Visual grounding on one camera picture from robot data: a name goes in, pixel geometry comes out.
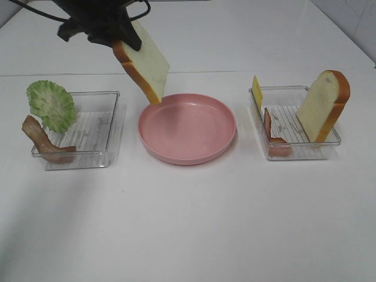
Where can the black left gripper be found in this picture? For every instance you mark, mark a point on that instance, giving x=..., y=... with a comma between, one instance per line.
x=102, y=21

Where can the white bread slice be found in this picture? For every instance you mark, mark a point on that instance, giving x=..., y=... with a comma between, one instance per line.
x=147, y=67
x=323, y=104

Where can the green lettuce leaf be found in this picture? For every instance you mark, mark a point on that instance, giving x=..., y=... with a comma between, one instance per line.
x=52, y=104

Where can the brown bacon strip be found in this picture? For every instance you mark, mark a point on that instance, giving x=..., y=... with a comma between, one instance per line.
x=32, y=128

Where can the yellow cheese slice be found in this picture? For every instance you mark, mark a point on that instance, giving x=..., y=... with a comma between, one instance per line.
x=257, y=93

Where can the red bacon strip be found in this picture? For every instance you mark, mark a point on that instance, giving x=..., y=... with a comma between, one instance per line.
x=278, y=147

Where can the clear left plastic tray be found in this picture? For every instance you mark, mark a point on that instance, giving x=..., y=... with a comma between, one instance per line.
x=96, y=134

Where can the clear plastic tray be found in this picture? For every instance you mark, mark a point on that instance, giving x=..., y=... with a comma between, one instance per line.
x=283, y=103
x=96, y=134

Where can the pink round plate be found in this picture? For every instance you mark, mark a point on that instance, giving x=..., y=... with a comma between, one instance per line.
x=187, y=129

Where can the clear right plastic tray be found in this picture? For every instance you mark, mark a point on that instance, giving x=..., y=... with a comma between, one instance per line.
x=283, y=103

